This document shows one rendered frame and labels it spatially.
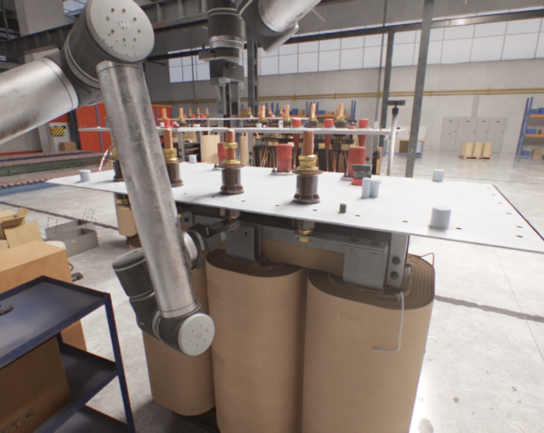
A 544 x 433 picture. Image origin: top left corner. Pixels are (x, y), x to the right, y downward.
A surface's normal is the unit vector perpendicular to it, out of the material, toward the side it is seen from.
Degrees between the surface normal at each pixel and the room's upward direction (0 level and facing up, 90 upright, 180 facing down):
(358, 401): 90
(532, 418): 0
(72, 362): 0
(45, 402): 90
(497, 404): 0
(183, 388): 90
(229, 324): 90
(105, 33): 81
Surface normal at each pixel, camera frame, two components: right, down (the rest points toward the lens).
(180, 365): -0.12, 0.29
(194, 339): 0.71, -0.03
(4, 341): 0.00, -0.96
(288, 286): 0.53, 0.24
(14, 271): 0.89, 0.13
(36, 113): 0.81, 0.57
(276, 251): -0.45, 0.26
